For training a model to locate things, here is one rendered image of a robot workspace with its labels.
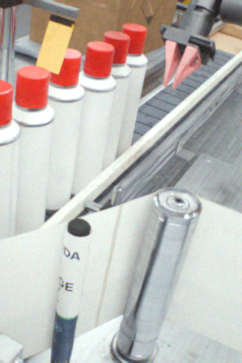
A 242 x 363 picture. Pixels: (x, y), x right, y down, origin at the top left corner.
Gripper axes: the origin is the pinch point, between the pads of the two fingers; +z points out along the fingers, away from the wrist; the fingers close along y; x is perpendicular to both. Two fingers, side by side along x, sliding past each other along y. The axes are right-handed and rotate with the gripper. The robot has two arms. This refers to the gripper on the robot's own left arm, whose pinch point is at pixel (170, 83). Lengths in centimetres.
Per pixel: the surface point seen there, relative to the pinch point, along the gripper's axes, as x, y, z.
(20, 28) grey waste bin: 168, -154, -53
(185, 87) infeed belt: 14.8, -1.2, -4.8
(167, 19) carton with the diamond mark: 32.6, -17.8, -25.9
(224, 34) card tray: 66, -10, -42
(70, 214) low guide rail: -28.5, 4.1, 27.5
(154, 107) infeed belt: 3.9, -2.2, 4.3
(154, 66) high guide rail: -1.8, -3.6, -1.5
